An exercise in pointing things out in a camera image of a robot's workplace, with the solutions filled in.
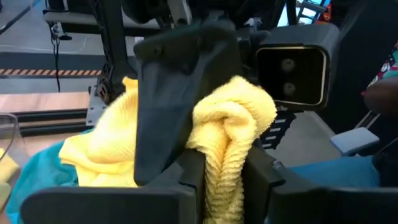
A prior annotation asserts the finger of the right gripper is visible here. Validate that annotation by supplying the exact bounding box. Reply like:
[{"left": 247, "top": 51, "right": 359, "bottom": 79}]
[{"left": 133, "top": 26, "right": 243, "bottom": 187}]

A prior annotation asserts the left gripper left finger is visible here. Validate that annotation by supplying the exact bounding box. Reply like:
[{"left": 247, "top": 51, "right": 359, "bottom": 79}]
[{"left": 21, "top": 149, "right": 206, "bottom": 224}]

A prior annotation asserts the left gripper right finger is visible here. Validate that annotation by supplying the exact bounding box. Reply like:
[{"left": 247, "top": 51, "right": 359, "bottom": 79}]
[{"left": 242, "top": 146, "right": 398, "bottom": 224}]

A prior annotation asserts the yellow microfiber towel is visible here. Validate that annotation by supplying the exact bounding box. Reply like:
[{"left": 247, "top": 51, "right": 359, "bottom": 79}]
[
  {"left": 0, "top": 148, "right": 20, "bottom": 212},
  {"left": 58, "top": 75, "right": 277, "bottom": 224}
]

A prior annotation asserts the clear plastic basket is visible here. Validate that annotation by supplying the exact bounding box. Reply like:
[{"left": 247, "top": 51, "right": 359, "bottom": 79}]
[{"left": 0, "top": 111, "right": 22, "bottom": 215}]

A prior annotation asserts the grey metal mounting plate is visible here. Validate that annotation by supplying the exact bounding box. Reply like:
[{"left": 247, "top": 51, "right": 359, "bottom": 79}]
[{"left": 85, "top": 84, "right": 109, "bottom": 128}]

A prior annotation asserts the light grey box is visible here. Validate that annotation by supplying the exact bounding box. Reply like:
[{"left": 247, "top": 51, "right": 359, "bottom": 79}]
[{"left": 330, "top": 126, "right": 381, "bottom": 156}]

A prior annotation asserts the grey workbench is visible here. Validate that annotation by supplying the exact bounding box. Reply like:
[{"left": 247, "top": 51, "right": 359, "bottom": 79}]
[{"left": 43, "top": 11, "right": 162, "bottom": 35}]

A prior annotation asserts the person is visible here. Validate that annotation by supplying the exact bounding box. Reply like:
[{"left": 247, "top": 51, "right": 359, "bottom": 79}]
[{"left": 362, "top": 40, "right": 398, "bottom": 118}]

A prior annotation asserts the black cable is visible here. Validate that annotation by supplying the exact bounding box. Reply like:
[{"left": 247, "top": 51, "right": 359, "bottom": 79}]
[{"left": 49, "top": 21, "right": 73, "bottom": 93}]

